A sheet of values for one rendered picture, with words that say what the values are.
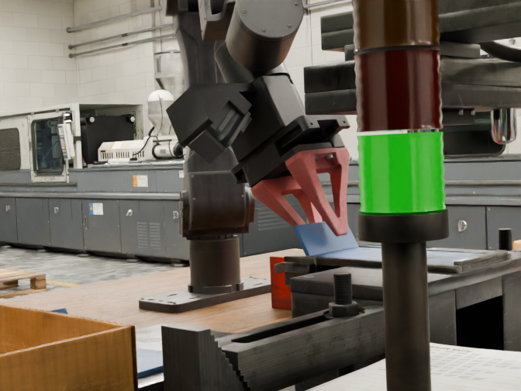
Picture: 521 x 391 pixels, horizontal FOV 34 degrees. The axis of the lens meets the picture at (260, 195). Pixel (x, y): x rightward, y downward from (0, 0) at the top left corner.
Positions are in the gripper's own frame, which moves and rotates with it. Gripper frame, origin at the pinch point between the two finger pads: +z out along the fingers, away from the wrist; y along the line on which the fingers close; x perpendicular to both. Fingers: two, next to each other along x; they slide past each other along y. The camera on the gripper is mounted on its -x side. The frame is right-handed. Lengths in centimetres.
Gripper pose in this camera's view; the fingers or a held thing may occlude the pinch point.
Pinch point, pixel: (327, 233)
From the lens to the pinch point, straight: 75.4
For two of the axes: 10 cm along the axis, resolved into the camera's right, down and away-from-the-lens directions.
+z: 3.9, 8.9, -2.5
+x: 6.8, -1.0, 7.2
